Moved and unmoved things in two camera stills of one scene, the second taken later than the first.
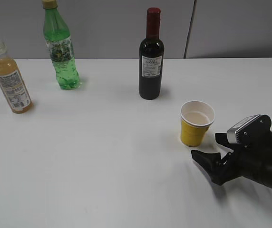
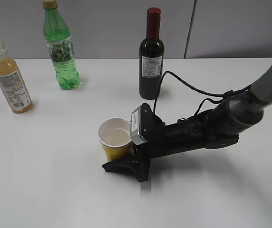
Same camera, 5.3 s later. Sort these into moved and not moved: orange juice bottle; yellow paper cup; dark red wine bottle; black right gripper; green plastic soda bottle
Moved: black right gripper; yellow paper cup
Not moved: green plastic soda bottle; dark red wine bottle; orange juice bottle
